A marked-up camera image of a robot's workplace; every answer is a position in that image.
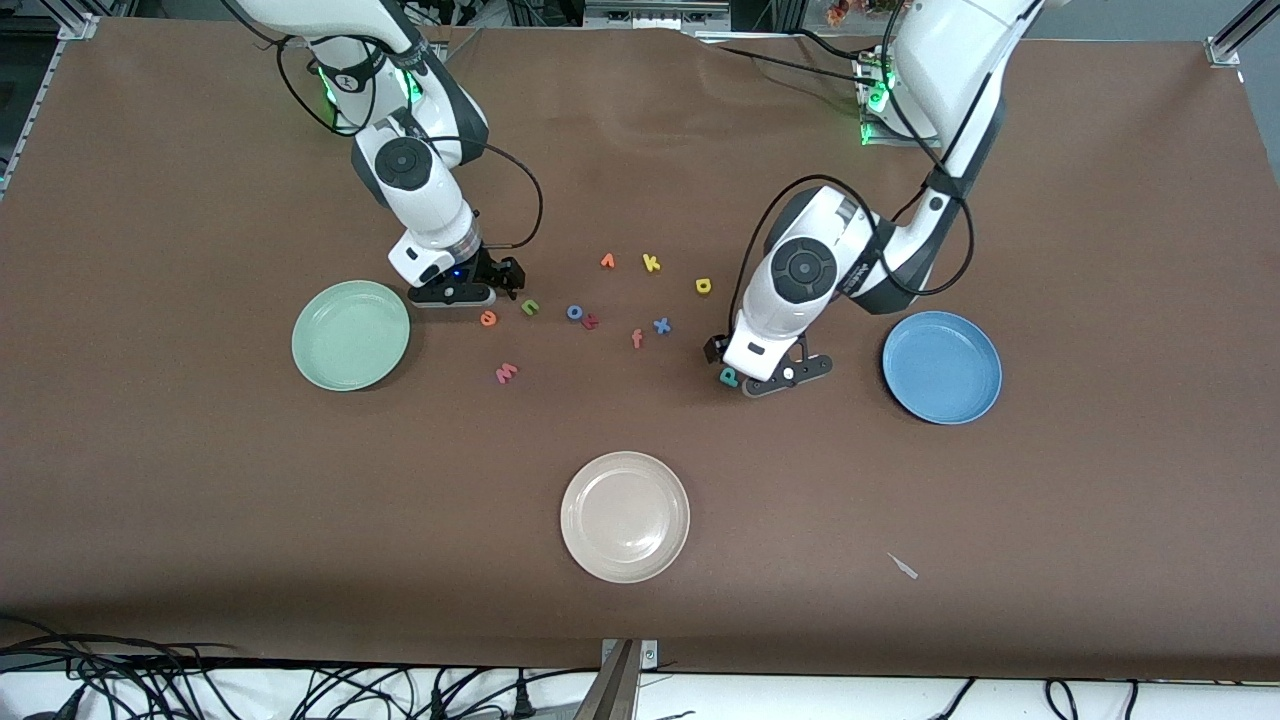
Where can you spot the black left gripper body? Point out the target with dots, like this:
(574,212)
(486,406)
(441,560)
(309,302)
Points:
(714,349)

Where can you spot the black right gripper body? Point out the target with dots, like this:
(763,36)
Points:
(493,270)

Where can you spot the teal letter P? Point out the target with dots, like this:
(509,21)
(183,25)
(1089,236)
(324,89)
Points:
(726,378)

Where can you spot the pink letter w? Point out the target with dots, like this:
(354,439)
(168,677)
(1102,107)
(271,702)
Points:
(507,373)

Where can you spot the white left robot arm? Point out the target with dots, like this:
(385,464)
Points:
(800,270)

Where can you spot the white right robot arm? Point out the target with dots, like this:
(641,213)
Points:
(420,195)

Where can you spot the pale green plate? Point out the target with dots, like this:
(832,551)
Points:
(350,335)

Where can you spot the brown table cover sheet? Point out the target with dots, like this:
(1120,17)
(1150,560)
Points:
(640,150)

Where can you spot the beige plate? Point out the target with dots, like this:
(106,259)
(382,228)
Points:
(625,517)

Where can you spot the blue plate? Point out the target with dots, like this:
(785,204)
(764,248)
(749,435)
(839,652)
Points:
(941,367)

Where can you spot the small white tape scrap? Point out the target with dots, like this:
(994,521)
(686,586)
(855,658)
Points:
(903,566)

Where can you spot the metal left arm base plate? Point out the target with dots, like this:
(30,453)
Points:
(880,140)

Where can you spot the grey metal frame block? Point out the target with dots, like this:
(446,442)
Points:
(655,12)

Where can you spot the metal table clamp bracket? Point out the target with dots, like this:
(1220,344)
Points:
(622,680)

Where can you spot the aluminium frame profile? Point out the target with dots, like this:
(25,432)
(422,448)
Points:
(1240,35)
(75,20)

